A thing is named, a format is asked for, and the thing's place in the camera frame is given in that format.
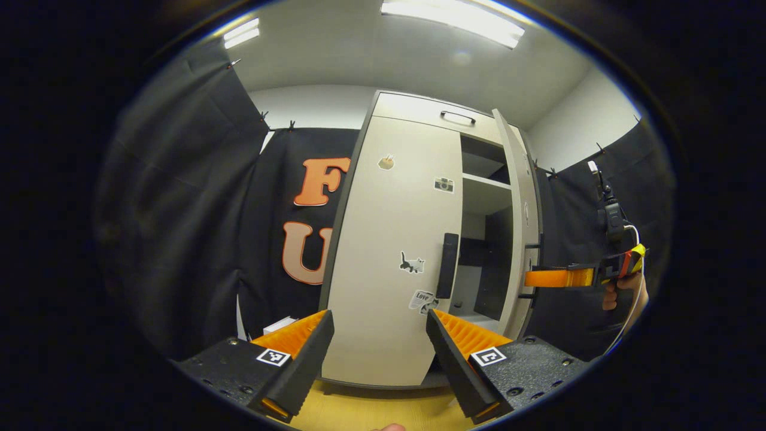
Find white right gripper cable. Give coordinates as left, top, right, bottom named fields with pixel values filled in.
left=603, top=223, right=650, bottom=357

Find small ceiling light panel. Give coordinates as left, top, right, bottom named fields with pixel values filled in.
left=223, top=17, right=262, bottom=50

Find black backdrop cloth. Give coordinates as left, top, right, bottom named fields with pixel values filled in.
left=96, top=36, right=674, bottom=363

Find beige double-door shoe cabinet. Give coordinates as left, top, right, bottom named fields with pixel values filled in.
left=317, top=90, right=545, bottom=390

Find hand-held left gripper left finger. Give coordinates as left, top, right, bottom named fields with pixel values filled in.
left=171, top=309, right=336, bottom=423

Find large ceiling light panel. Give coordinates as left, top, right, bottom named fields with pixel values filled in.
left=381, top=0, right=526, bottom=50

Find beige cabinet door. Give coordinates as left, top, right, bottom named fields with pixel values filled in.
left=492, top=109, right=544, bottom=341
left=321, top=116, right=463, bottom=387

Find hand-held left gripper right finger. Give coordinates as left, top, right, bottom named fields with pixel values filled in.
left=425, top=308, right=592, bottom=426

